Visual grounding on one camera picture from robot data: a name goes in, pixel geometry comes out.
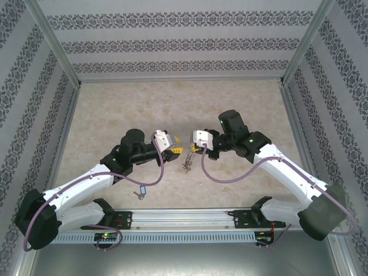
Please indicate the grey metal panel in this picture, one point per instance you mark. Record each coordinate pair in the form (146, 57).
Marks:
(184, 261)

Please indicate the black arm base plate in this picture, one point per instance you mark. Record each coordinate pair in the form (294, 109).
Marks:
(241, 220)
(125, 220)

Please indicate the small circuit board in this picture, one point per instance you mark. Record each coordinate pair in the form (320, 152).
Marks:
(106, 236)
(264, 238)

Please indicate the aluminium frame post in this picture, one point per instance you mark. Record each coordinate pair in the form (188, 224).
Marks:
(307, 43)
(346, 264)
(20, 264)
(54, 43)

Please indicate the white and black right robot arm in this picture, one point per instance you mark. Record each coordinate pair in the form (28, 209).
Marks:
(287, 169)

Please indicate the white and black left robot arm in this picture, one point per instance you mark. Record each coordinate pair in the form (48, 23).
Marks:
(83, 184)

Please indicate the aluminium frame rail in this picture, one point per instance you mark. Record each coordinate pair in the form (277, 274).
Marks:
(64, 135)
(302, 143)
(184, 78)

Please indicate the metal keyring with split rings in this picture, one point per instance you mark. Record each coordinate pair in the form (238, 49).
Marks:
(188, 164)

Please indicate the wide aluminium mounting rail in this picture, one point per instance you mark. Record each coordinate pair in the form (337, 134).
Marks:
(184, 218)

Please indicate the blue tag with key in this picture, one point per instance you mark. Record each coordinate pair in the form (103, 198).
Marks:
(142, 190)

